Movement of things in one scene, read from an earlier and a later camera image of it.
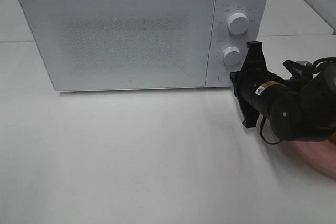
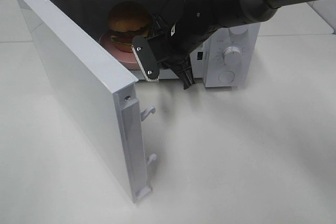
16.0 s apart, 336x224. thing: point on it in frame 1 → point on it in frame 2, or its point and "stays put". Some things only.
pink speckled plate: [321, 153] → [128, 60]
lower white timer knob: [231, 55] stays put
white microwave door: [107, 38] → [101, 91]
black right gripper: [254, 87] → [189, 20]
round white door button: [224, 78] stays put
